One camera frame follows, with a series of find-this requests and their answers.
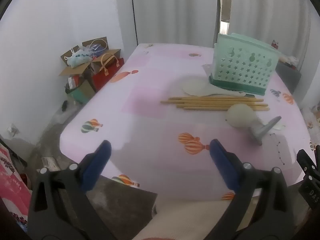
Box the pink box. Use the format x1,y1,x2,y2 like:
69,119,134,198
0,147,32,232

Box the white and blue plastic bag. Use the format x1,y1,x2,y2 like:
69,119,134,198
64,51,92,68

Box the green box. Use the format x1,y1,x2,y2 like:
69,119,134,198
65,76,97,105

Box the green star-cut utensil holder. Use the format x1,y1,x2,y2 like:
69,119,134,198
208,32,281,96

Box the pile of bamboo chopsticks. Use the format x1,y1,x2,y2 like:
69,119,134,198
160,96,271,112

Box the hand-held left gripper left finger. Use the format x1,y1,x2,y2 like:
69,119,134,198
27,140,118,240

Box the cream ladle grey handle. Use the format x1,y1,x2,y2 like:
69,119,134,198
226,103,282,146

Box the blue bag white handles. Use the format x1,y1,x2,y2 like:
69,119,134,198
82,39,108,56

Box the red bag tan handles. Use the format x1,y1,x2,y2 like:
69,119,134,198
90,53,125,92

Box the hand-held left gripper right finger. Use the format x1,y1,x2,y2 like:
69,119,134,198
207,139,293,240

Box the black wall cable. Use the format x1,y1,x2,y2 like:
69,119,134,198
130,0,139,46

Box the white rice paddle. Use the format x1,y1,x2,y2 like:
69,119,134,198
182,78,247,98

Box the grey cabinet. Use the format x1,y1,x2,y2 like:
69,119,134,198
274,60,302,93

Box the brown cardboard box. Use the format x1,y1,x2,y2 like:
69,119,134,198
59,37,122,77

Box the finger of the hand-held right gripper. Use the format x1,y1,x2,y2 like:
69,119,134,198
299,175,320,210
296,149,320,180

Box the white curtain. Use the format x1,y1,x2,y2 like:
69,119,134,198
114,0,221,50
219,0,320,64

